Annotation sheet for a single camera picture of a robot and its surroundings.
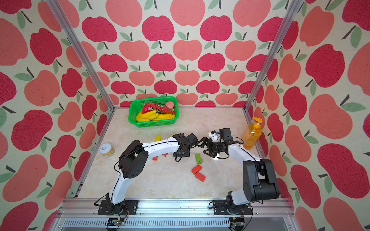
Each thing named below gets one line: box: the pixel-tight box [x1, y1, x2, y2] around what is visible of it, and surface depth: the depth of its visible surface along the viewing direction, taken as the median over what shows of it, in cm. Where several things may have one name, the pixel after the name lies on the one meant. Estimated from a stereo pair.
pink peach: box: [165, 101, 175, 110], surface depth 117 cm
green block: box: [194, 153, 203, 165], surface depth 92 cm
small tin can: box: [99, 143, 116, 158], surface depth 93 cm
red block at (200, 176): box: [195, 172, 206, 183], surface depth 85 cm
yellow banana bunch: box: [135, 110, 176, 123], surface depth 109 cm
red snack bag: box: [141, 102, 175, 115], surface depth 110 cm
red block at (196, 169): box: [191, 164, 202, 176], surface depth 88 cm
